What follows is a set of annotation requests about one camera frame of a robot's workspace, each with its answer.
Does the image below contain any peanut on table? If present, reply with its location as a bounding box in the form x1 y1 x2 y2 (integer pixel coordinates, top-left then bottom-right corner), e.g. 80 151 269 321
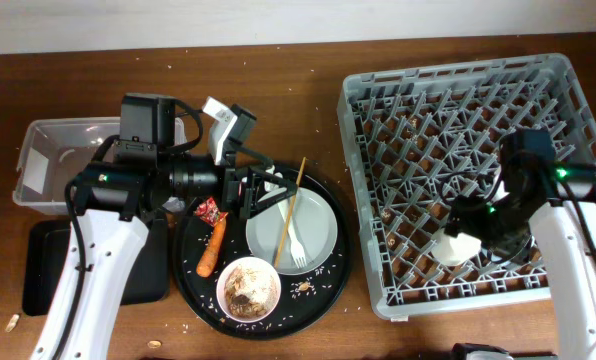
5 314 20 333
147 340 162 349

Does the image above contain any peanut on tray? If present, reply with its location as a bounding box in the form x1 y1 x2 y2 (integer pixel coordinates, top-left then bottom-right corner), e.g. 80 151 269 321
298 282 311 291

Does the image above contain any crumpled white tissue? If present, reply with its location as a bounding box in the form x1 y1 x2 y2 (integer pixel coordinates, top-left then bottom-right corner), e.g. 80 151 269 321
263 165 285 193

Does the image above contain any wooden chopstick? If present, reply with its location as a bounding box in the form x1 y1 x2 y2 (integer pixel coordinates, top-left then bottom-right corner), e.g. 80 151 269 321
273 157 307 268

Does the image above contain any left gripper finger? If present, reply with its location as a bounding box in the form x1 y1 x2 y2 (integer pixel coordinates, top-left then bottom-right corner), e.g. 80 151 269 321
247 167 297 192
245 189 297 219

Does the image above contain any grey dishwasher rack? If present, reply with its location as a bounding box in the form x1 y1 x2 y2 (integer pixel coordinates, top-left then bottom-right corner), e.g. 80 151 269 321
337 54 596 322

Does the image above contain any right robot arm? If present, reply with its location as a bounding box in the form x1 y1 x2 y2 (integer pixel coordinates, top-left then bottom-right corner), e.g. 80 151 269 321
432 129 596 359

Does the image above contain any pink bowl with leftovers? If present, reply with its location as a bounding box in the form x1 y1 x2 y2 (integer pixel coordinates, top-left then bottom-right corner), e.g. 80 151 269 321
216 257 282 323

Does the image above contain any grey plate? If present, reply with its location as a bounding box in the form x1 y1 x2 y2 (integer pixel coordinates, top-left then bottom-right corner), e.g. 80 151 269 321
246 188 338 275

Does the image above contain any white plastic fork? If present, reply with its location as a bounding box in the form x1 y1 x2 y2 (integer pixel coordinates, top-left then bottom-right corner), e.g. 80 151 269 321
278 200 307 268

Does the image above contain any black camera cable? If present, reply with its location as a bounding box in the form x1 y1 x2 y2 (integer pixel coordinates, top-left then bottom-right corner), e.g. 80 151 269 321
167 98 219 156

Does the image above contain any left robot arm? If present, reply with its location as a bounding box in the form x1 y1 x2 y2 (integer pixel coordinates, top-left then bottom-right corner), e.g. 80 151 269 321
31 93 298 359

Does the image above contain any red snack wrapper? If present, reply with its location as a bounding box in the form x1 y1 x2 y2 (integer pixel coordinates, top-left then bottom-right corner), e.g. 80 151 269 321
194 197 227 227

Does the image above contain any cream plastic cup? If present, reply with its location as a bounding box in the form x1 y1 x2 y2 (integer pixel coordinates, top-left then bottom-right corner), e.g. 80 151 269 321
431 228 482 266

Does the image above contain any clear plastic bin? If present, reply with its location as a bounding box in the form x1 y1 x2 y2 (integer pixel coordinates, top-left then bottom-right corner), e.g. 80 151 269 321
11 116 188 216

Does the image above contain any orange carrot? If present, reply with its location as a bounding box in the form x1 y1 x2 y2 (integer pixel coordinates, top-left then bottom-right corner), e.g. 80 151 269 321
196 218 227 278

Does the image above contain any black rectangular tray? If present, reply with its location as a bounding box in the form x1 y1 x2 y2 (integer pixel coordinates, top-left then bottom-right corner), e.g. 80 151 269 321
22 212 169 316

